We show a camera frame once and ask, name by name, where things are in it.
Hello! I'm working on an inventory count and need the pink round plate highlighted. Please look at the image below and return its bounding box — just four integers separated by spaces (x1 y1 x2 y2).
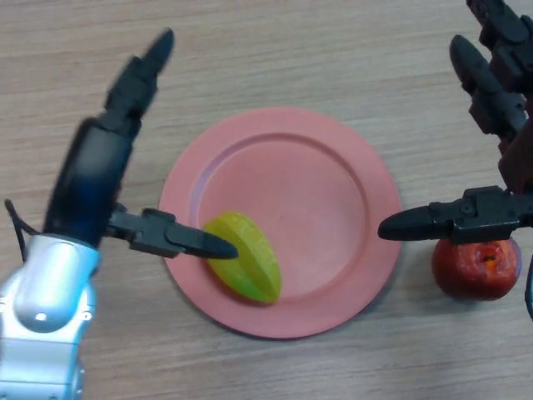
158 107 403 339

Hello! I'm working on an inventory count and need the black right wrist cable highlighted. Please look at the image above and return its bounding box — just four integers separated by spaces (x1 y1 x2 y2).
523 256 533 321

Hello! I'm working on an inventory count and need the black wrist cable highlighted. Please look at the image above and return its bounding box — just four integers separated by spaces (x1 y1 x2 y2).
523 256 533 321
3 198 42 264

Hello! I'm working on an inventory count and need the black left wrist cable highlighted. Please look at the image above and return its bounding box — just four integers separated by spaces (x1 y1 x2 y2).
3 198 42 264

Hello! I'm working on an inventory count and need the red apple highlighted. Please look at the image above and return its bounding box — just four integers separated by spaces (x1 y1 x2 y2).
431 237 523 302

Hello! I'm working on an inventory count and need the yellow starfruit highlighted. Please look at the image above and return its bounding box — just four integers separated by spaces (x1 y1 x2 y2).
202 211 283 304

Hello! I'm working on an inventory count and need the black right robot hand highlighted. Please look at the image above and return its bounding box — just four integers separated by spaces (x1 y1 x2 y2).
376 0 533 245

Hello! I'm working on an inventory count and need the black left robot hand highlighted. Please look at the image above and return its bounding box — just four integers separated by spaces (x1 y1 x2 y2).
42 27 239 260

